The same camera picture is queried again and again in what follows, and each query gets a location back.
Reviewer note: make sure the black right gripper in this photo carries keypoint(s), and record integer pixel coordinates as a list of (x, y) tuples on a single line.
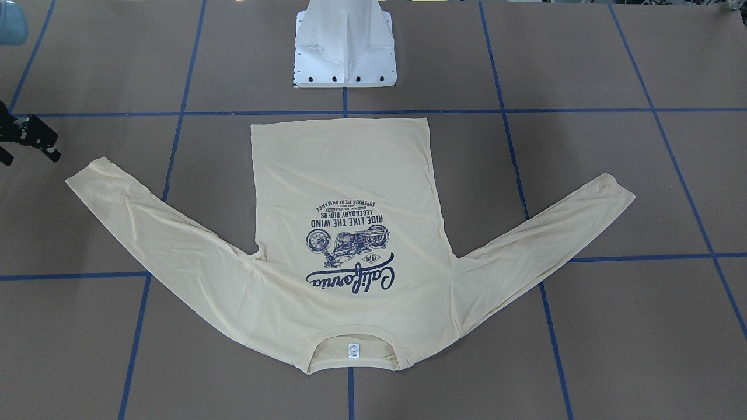
[(30, 136)]

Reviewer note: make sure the cream long-sleeve graphic shirt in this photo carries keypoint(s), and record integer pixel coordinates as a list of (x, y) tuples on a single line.
[(354, 268)]

